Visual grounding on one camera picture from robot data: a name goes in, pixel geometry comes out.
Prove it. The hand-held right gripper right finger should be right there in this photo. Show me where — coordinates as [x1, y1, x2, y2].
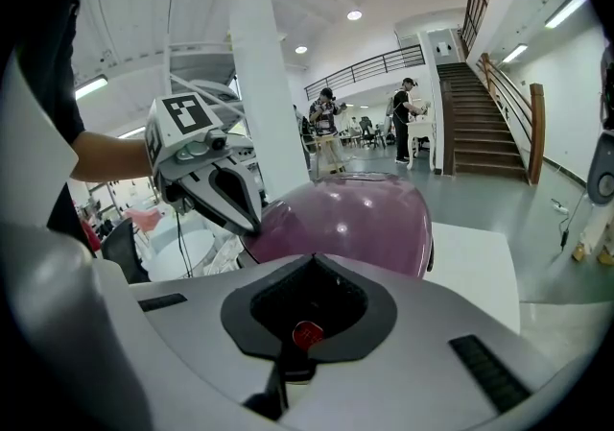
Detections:
[280, 253, 576, 431]

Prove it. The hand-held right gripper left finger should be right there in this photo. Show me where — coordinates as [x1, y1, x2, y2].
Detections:
[129, 253, 318, 421]

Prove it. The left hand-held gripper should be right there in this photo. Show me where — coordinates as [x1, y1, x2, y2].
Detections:
[145, 91, 264, 235]

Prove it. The purple rice cooker lid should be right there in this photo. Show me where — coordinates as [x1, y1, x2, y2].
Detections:
[242, 172, 436, 279]

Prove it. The person's left forearm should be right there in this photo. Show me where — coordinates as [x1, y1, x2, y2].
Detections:
[69, 130, 154, 183]

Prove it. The round white side table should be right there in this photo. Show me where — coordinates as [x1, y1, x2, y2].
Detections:
[152, 229, 216, 281]

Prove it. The white square table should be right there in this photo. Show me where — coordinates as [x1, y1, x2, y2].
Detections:
[424, 221, 523, 334]

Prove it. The black mesh chair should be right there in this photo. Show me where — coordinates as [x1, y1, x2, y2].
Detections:
[100, 216, 151, 284]

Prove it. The wooden stool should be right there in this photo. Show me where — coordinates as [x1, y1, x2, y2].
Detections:
[306, 133, 346, 176]

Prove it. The white square column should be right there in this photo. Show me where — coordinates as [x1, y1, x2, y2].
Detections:
[228, 0, 312, 203]

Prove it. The tube ceiling light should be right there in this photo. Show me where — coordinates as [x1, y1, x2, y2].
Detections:
[74, 75, 109, 101]
[544, 0, 590, 31]
[501, 43, 529, 64]

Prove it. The black balcony railing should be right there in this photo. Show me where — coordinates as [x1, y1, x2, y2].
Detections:
[304, 43, 426, 102]

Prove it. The person's black shirt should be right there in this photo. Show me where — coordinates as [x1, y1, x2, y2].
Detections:
[13, 0, 105, 257]

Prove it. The white ornate desk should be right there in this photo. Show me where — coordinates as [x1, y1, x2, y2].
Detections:
[406, 114, 438, 172]

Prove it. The dark wooden staircase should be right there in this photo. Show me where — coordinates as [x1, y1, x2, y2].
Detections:
[434, 52, 548, 185]

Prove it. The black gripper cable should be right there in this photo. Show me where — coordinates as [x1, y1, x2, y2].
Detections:
[173, 207, 194, 279]

